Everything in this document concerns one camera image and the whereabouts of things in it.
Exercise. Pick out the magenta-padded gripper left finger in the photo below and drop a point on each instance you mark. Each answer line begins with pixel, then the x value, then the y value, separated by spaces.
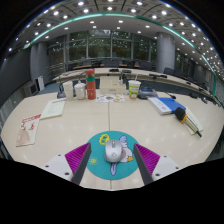
pixel 77 156

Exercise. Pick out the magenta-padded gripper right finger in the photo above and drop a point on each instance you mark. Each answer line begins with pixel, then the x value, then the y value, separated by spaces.
pixel 148 158

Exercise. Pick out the silver computer mouse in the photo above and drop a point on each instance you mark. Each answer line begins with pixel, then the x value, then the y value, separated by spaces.
pixel 113 150

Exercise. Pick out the round teal cartoon mouse pad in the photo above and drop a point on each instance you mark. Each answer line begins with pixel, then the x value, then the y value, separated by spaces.
pixel 100 165

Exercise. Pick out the white booklet with red title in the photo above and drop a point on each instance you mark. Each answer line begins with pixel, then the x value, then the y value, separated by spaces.
pixel 53 108

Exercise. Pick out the red and white printed brochure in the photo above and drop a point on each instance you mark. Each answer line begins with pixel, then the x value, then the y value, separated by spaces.
pixel 28 130

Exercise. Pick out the blue and white folder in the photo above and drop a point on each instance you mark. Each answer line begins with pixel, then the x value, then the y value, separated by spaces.
pixel 170 104

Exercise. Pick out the black desk microphone unit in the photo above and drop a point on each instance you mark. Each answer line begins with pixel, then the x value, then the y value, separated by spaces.
pixel 61 94

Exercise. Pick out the grey desk microphone unit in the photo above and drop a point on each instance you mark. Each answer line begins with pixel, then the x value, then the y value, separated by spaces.
pixel 147 93

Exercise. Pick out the white lidded ceramic mug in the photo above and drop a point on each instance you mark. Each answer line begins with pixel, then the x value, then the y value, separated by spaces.
pixel 80 91

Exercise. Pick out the white paper cup stack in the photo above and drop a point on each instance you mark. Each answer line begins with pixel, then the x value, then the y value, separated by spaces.
pixel 69 90

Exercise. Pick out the colourful printed leaflet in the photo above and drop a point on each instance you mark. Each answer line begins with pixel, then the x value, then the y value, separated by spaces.
pixel 110 98

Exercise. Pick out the green and white paper cup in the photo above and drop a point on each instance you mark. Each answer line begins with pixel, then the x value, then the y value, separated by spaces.
pixel 134 90

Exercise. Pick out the red thermos bottle green band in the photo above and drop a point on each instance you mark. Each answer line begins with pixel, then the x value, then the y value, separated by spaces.
pixel 91 86

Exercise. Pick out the grey boxy monitor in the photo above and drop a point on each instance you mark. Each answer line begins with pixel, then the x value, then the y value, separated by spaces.
pixel 30 89

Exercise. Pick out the white leaning board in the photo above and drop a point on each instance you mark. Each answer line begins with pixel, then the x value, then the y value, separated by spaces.
pixel 40 83

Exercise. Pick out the long curved conference table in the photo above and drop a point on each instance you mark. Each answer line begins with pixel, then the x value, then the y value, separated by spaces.
pixel 103 70

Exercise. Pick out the dark office chairs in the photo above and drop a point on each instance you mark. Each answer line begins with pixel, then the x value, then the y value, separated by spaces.
pixel 143 65

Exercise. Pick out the ceiling lights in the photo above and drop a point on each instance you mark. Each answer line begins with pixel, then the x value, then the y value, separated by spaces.
pixel 86 10

